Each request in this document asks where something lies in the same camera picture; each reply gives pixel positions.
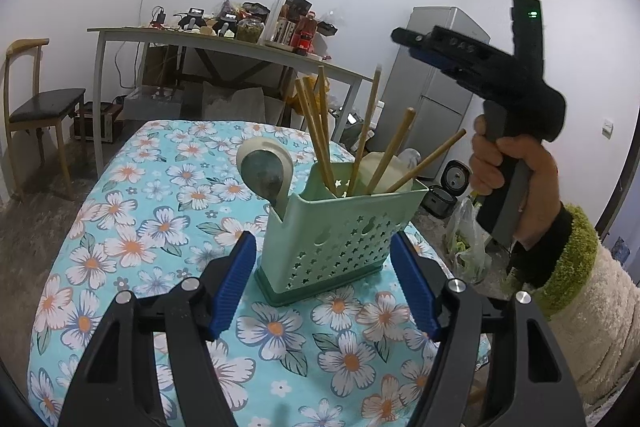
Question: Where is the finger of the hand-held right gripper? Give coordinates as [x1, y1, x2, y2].
[391, 26, 459, 74]

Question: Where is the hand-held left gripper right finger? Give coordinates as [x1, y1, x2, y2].
[390, 232, 586, 427]

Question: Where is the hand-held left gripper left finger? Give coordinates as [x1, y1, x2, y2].
[57, 231, 258, 427]

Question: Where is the green perforated utensil holder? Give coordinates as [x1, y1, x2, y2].
[254, 162, 431, 308]

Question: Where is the white plastic spoon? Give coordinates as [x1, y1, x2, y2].
[239, 147, 286, 218]

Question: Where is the metal spoon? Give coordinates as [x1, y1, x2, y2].
[236, 138, 295, 218]

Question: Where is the bundle of bamboo chopsticks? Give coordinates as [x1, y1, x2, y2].
[294, 64, 467, 198]

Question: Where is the person's right forearm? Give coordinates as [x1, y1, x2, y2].
[509, 202, 640, 408]

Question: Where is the person's right hand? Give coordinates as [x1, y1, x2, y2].
[470, 114, 561, 248]

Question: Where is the clear bag of vegetables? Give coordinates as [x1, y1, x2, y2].
[447, 197, 493, 285]

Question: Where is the silver refrigerator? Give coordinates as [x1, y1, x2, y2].
[372, 6, 491, 188]

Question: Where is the black rice cooker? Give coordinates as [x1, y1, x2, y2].
[420, 159, 473, 220]

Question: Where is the blue floral blanket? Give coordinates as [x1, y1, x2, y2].
[27, 119, 488, 427]

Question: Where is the red liquid bottle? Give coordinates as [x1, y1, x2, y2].
[292, 11, 318, 55]

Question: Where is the dark green bag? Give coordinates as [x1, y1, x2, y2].
[332, 107, 368, 148]

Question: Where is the yellow plastic bag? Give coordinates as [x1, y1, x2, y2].
[285, 74, 331, 108]

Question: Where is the black printed carton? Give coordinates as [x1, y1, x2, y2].
[280, 0, 313, 20]

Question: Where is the clear tall plastic container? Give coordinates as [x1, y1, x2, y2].
[267, 0, 282, 42]

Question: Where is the glass jar with dark contents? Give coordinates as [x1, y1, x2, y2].
[236, 18, 265, 44]

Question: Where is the white plastic bag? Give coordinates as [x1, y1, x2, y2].
[201, 81, 266, 124]

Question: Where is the black electronic device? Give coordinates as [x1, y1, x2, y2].
[180, 8, 206, 30]
[215, 13, 238, 38]

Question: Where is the grey metal-leg table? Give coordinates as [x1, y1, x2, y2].
[87, 26, 375, 178]

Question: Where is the clear storage bin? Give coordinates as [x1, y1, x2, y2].
[122, 86, 183, 122]

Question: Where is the dark case on floor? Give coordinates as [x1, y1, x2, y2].
[75, 102, 123, 142]

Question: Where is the flat brown cardboard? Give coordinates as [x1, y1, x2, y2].
[142, 44, 181, 86]

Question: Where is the wooden chair with dark seat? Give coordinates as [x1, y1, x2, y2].
[2, 38, 87, 202]

